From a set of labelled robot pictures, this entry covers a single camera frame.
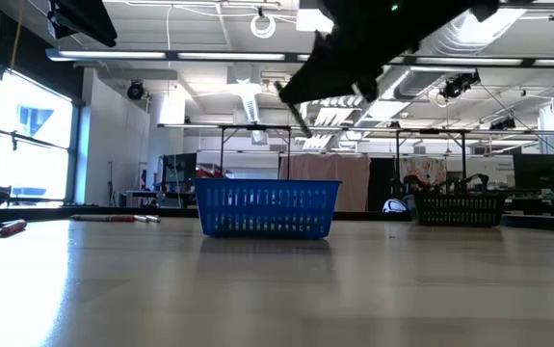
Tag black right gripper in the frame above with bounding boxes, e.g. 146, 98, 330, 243
279, 0, 499, 105

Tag white ceiling pipes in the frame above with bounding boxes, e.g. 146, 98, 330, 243
300, 91, 413, 151

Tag black round ceiling spotlight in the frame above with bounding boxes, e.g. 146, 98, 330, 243
126, 80, 145, 102

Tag black overhead light bar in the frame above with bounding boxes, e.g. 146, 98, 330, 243
44, 46, 554, 68

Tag pink curtain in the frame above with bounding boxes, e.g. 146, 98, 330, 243
278, 152, 372, 212

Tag black ceiling spotlight cluster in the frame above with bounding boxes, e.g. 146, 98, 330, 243
438, 70, 482, 100

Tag floral curtain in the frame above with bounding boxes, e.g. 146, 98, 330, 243
399, 156, 448, 194

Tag blue and white round object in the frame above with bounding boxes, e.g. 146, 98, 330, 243
382, 198, 409, 214

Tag bright window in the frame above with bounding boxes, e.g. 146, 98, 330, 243
0, 69, 74, 203

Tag blue plastic basket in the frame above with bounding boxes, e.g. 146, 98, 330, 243
193, 177, 343, 240

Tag black ceiling spotlight row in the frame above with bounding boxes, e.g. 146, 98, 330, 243
488, 117, 517, 132

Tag black plastic basket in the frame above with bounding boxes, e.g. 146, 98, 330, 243
413, 190, 507, 227

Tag white desk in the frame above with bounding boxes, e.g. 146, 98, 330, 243
119, 189, 196, 209

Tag large black monitor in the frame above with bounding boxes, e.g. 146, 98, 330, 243
513, 153, 554, 192

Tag yellow cable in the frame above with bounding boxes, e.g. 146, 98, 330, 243
9, 0, 22, 71

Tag black metal frame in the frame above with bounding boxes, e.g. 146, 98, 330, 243
217, 123, 293, 181
393, 127, 468, 193

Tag white coiled cable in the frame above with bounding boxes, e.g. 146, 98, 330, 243
250, 7, 277, 40

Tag silver ventilation duct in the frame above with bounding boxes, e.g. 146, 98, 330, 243
392, 0, 528, 101

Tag black aluminium table frame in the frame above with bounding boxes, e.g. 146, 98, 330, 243
0, 204, 554, 233

